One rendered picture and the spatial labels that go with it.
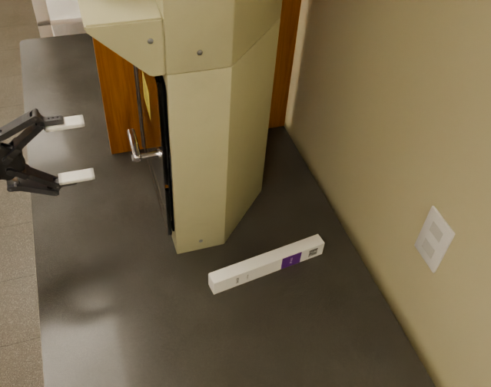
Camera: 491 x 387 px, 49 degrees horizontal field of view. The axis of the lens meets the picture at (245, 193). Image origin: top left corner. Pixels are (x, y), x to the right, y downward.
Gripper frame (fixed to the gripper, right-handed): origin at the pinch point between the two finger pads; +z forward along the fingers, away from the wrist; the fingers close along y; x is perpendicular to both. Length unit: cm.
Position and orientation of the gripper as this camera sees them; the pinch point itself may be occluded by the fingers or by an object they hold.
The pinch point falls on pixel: (83, 149)
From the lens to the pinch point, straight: 110.1
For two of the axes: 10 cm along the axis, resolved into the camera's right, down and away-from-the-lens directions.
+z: 9.5, -1.8, 2.6
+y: 0.6, -7.0, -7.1
